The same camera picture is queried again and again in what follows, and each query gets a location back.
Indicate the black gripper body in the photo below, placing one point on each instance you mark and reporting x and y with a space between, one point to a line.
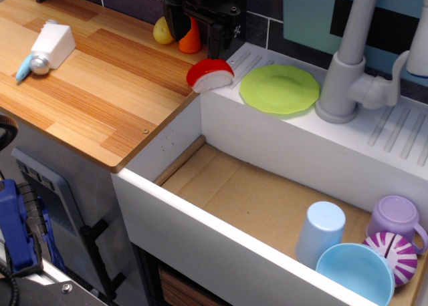
230 13

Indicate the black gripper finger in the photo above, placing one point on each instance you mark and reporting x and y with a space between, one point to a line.
178 23
219 40

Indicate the red and white toy sushi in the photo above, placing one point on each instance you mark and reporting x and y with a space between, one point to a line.
209 74

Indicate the green plastic plate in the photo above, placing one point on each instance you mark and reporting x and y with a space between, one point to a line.
279 89

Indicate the yellow toy potato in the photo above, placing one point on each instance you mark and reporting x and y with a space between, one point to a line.
161 32

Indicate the orange toy carrot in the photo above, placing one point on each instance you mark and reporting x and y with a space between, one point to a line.
191 43

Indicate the grey toy faucet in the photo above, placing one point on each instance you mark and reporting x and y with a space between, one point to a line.
346 84

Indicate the grey dishwasher door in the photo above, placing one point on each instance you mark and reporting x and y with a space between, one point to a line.
87 223

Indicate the light blue plastic cup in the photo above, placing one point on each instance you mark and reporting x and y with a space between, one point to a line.
323 228

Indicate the purple plastic mug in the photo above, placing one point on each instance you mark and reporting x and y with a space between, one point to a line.
398 215

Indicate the wooden drawer front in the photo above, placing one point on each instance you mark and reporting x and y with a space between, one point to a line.
178 290

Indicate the light blue plastic bowl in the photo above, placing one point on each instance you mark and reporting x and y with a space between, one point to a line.
360 269

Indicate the blue clamp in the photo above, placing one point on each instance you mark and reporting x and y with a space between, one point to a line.
27 230

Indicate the purple striped toy vegetable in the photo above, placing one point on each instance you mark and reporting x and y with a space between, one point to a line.
399 253

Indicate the blue handled toy knife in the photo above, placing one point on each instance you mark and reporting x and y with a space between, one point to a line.
24 69

